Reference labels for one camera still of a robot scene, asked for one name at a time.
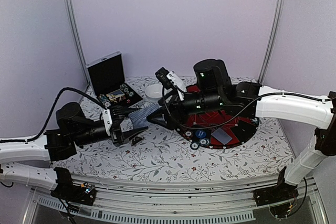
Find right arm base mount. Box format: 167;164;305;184
253;183;298;206

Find aluminium frame post left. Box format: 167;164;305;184
64;0;90;85

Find blue chips off mat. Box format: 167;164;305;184
190;142;199;150

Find floral tablecloth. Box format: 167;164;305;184
52;76;295;183

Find blue card deck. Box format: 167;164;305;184
129;104;160;129

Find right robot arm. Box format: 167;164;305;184
130;59;335;201

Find round red black poker mat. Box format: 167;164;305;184
173;84;260;149

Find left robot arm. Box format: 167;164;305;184
1;102;138;200

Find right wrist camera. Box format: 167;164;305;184
155;67;173;90

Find green chips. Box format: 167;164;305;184
199;138;210;146
251;118;259;125

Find white ceramic bowl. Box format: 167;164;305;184
144;84;163;102

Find blue small blind button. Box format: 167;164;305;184
195;130;207;138

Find red chips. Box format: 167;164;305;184
184;131;193;139

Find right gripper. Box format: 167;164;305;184
146;87;224;130

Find boxed playing card deck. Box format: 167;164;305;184
107;89;125;101

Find dealt cards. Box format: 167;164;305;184
211;128;232;145

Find short poker chip row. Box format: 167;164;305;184
120;83;129;93

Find triangular all in marker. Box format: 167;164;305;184
131;136;143;146

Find long poker chip row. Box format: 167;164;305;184
98;94;111;108

